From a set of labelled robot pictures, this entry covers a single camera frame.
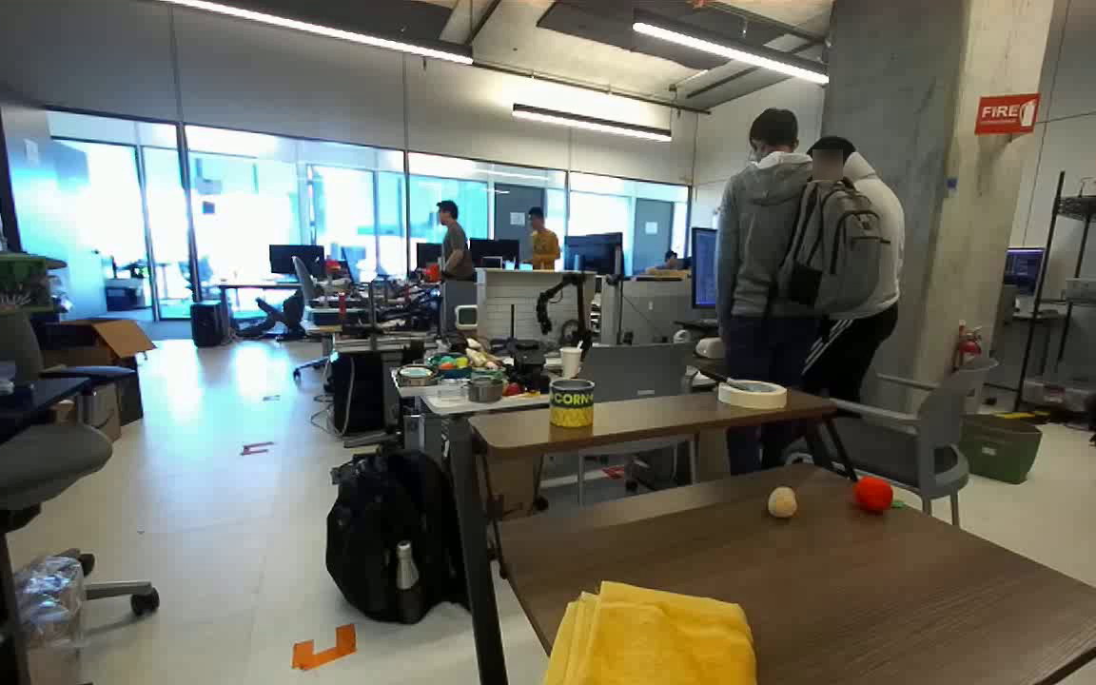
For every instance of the person in white top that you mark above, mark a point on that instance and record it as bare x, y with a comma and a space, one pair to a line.
852, 341

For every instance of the beige potato toy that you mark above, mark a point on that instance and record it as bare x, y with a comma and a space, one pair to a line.
781, 502

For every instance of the person in grey hoodie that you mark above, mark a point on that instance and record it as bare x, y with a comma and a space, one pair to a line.
762, 333

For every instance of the black office chair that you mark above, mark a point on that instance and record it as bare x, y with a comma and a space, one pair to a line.
46, 425

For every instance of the white tape roll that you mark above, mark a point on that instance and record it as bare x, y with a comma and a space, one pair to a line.
751, 392

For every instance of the yellow terry towel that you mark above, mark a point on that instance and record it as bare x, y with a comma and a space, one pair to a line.
653, 638

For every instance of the yellow green jar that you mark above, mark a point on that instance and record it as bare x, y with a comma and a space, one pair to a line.
574, 403

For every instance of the red tomato toy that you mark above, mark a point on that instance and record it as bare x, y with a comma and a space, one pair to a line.
872, 496

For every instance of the black backpack on floor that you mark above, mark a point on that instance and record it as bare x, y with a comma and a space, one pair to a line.
395, 540

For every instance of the grey backpack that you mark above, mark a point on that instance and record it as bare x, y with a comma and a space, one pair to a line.
835, 250

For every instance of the cardboard box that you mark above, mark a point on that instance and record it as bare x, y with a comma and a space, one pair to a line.
116, 345

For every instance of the red wall sign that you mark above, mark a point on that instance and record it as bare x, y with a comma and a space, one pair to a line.
1005, 115

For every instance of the green bin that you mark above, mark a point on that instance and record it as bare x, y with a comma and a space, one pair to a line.
998, 446

